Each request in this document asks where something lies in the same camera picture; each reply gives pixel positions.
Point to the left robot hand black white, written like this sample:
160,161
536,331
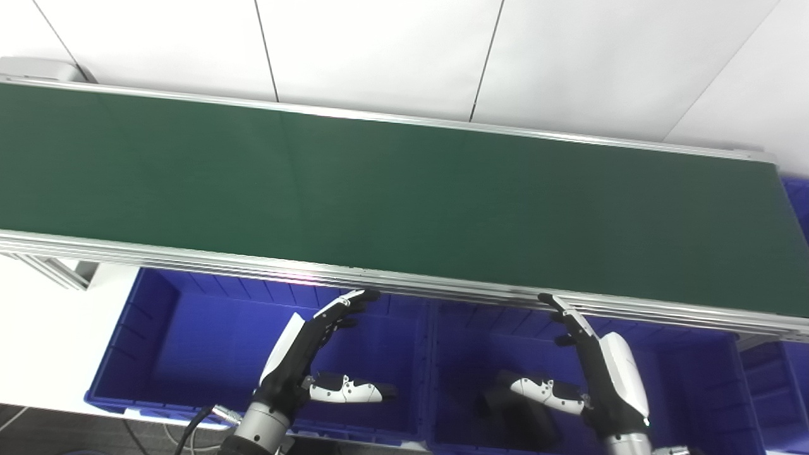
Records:
294,366

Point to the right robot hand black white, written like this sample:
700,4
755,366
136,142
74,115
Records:
616,385

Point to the black cylinder-on-block part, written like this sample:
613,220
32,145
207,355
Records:
512,417

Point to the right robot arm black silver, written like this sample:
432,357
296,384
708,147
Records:
626,445

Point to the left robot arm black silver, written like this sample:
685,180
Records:
259,430

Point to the blue plastic bin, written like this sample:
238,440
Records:
780,392
689,392
208,354

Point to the aluminium conveyor support leg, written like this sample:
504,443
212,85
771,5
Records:
50,270

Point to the grey conveyor motor housing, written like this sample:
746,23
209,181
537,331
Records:
38,69

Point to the green conveyor belt aluminium frame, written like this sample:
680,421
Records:
404,208

